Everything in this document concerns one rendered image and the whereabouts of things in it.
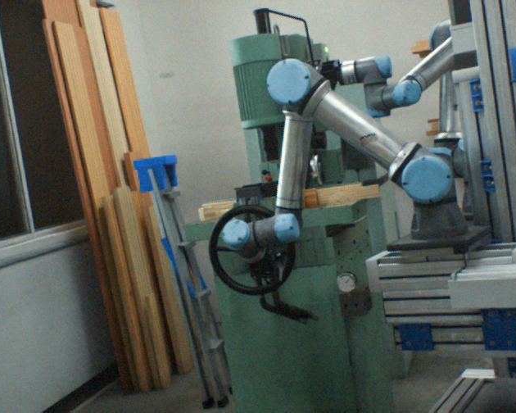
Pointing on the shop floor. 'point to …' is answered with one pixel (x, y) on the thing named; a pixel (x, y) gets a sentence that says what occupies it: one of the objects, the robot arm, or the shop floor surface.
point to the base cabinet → (306, 346)
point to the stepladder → (171, 211)
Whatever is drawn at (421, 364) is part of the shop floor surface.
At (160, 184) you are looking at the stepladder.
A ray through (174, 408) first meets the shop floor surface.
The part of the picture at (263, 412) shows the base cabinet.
